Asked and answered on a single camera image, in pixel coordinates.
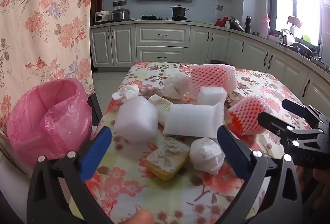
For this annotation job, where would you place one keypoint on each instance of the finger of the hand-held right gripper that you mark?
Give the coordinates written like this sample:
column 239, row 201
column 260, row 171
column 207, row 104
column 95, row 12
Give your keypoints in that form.
column 299, row 109
column 273, row 123

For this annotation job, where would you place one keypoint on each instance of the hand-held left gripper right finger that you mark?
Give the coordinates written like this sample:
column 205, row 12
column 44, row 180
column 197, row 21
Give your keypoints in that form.
column 232, row 151

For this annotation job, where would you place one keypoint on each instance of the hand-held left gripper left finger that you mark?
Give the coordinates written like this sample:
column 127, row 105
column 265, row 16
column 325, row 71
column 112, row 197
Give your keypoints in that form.
column 98, row 151

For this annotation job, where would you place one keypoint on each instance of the small pink foam net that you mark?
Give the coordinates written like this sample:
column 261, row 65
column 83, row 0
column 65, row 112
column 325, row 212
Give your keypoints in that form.
column 247, row 115

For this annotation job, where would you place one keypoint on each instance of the white printed wrapper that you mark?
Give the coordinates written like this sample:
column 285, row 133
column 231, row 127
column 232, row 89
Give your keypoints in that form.
column 233, row 97

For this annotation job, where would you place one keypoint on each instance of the white foam sheet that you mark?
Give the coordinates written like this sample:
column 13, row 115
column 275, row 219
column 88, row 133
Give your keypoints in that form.
column 193, row 120

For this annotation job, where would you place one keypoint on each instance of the large white foam block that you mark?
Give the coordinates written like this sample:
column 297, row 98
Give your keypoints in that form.
column 136, row 120

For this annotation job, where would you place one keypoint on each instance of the small white foam block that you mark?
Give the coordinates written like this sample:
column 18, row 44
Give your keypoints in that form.
column 212, row 95

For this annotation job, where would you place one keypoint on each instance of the small white tissue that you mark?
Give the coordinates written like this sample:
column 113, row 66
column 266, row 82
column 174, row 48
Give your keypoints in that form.
column 126, row 93

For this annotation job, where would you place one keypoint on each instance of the yellow sponge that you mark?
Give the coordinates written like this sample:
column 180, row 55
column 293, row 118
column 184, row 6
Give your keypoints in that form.
column 167, row 159

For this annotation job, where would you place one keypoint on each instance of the bin with pink plastic bag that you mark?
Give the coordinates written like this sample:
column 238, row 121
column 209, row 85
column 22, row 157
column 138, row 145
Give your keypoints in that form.
column 31, row 120

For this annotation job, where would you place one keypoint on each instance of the large pink foam net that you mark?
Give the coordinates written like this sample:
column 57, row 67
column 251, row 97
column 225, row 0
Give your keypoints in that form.
column 214, row 77

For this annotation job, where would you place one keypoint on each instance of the white paper cup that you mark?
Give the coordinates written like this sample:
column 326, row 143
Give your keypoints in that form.
column 161, row 106

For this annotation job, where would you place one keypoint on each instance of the person's right hand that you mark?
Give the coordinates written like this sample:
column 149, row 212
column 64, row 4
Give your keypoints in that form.
column 321, row 179

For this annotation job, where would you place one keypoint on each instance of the person's left hand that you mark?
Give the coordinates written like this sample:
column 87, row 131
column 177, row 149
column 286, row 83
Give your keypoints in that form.
column 139, row 217

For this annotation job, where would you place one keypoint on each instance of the black stand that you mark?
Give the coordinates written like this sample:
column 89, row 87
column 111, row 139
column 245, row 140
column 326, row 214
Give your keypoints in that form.
column 96, row 108

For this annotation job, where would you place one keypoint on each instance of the dark pan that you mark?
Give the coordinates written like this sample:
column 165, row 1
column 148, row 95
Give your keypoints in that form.
column 296, row 46

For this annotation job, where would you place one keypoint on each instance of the dark brown basket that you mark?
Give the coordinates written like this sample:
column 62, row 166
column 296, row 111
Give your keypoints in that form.
column 217, row 61

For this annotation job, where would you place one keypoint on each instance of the pink cloth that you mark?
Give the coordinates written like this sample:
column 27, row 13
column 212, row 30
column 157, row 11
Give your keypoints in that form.
column 294, row 21

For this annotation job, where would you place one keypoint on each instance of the pink thermos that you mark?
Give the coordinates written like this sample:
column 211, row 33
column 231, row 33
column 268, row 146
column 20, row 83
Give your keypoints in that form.
column 265, row 25

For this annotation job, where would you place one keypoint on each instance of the black bottle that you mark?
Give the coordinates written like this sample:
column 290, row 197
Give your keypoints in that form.
column 247, row 24

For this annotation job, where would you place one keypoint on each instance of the metal lid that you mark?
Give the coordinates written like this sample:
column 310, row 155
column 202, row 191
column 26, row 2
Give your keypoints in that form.
column 238, row 24

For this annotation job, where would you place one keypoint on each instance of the red kettle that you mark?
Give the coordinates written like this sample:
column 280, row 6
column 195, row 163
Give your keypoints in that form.
column 220, row 22

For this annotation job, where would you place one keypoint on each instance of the cream lower cabinets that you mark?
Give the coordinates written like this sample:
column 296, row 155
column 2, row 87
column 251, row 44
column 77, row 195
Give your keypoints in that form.
column 165, row 35

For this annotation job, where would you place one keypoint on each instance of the white rice cooker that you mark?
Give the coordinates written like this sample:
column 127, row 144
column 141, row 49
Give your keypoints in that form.
column 101, row 16

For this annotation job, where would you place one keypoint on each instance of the silver pressure cooker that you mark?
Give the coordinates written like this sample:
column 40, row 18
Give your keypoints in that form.
column 120, row 14

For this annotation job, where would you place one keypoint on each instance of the floral peach cloth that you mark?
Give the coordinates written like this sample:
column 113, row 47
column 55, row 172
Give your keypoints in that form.
column 46, row 20

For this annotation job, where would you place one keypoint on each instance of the black cooking pot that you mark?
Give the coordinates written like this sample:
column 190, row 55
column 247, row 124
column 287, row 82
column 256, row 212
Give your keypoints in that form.
column 179, row 11

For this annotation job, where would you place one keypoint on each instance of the gas stove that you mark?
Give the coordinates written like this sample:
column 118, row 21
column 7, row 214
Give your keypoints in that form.
column 165, row 18

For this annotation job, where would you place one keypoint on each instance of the grey wall socket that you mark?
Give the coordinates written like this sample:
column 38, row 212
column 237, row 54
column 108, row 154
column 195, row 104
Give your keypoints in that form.
column 217, row 7

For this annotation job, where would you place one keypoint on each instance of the black wall socket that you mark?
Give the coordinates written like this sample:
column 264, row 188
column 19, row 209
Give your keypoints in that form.
column 120, row 3

